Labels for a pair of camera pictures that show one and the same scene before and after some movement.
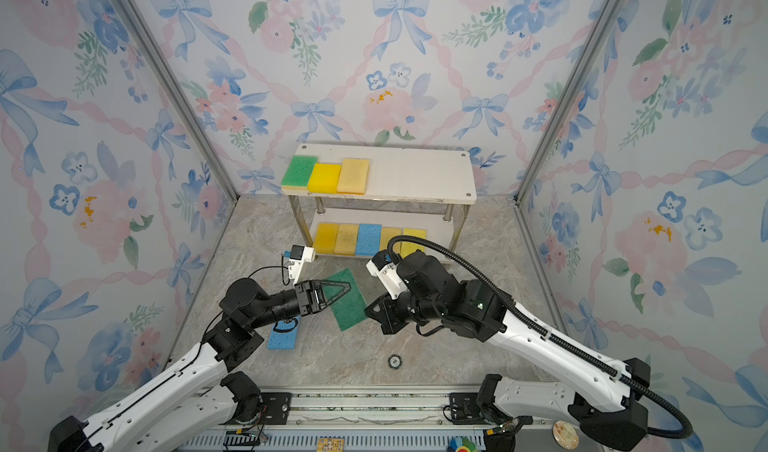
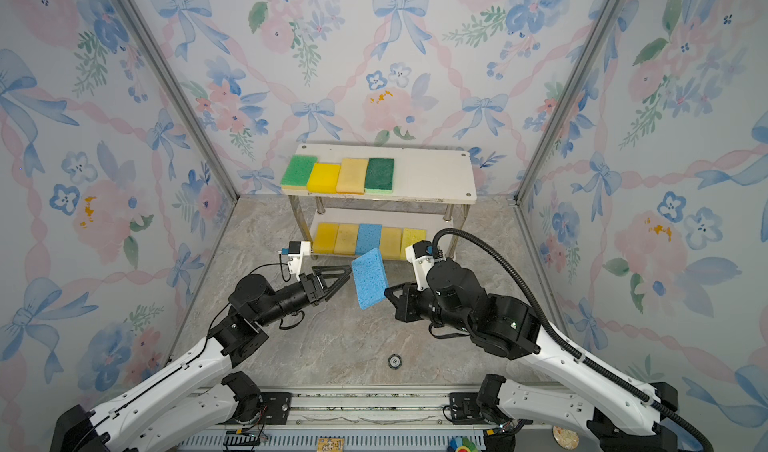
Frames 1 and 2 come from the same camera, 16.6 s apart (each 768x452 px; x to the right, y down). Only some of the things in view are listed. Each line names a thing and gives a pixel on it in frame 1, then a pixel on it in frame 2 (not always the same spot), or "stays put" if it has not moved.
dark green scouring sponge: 350,309 -> 379,175
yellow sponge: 386,234 stays put
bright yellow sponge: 325,238 stays put
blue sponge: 283,340 -> 370,279
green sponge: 296,178 stays put
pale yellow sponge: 352,178 stays put
